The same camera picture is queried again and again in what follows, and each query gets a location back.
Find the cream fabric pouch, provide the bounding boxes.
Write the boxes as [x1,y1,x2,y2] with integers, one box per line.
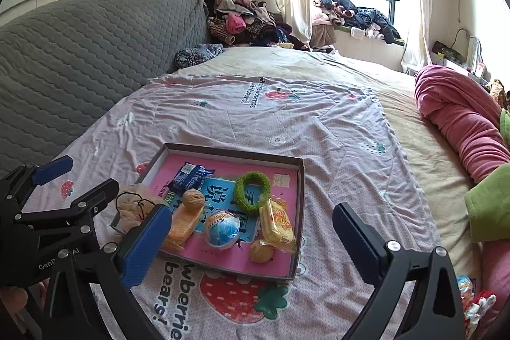
[115,184,164,233]

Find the orange cracker packet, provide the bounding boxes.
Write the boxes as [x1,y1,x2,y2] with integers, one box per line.
[163,202,204,250]

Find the walnut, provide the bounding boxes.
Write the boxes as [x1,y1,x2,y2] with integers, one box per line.
[249,240,275,264]
[182,189,205,212]

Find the blue white ball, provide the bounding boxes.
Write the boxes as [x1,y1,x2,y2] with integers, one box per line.
[204,210,240,250]

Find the blue snack packet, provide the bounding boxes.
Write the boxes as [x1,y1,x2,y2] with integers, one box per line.
[169,162,215,195]

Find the green fuzzy hair scrunchie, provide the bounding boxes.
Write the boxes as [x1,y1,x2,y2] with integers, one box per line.
[233,171,272,217]

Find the yellow snack packet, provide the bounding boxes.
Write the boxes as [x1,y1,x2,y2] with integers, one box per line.
[259,197,297,254]

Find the person's left hand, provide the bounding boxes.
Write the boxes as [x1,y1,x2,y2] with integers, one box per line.
[1,279,48,333]

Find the red white candy wrapper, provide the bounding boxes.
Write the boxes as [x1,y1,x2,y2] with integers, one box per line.
[457,275,496,339]

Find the green cloth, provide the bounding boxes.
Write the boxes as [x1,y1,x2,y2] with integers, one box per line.
[465,110,509,242]

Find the shallow box with pink bottom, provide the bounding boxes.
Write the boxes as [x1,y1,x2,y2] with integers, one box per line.
[136,143,304,281]

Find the grey quilted headboard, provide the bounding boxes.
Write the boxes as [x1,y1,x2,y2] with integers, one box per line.
[1,0,208,173]

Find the pink strawberry bed sheet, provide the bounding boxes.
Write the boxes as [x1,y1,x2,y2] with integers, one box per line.
[23,47,483,340]

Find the dark floral pillow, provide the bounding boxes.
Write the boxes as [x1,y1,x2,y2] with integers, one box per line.
[173,43,224,69]

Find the pink quilt roll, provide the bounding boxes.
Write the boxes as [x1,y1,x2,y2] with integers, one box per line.
[415,65,509,314]

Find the clothes pile by headboard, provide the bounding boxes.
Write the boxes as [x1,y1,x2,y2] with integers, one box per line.
[205,0,310,51]

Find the clothes pile on windowsill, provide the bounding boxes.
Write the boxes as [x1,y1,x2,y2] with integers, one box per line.
[312,0,404,46]

